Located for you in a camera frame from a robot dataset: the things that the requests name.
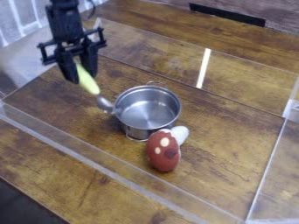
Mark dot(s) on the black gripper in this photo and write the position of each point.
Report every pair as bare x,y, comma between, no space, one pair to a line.
82,47

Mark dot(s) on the green handled metal spoon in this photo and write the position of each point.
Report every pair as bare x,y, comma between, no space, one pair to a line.
90,85

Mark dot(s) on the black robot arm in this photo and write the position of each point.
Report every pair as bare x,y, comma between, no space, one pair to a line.
71,40

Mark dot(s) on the small steel pot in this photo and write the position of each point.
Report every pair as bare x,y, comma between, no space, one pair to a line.
147,108

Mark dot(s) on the red toy mushroom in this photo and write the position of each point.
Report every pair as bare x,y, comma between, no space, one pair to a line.
164,147

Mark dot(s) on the black bar in background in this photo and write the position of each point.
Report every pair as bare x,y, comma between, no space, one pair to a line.
246,19

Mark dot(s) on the clear acrylic front barrier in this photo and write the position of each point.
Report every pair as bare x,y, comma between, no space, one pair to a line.
159,190

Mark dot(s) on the clear acrylic bracket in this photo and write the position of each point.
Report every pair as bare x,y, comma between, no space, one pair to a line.
94,32

